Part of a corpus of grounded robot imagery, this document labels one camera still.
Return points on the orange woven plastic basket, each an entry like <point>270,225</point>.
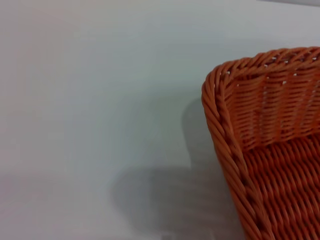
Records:
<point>275,180</point>

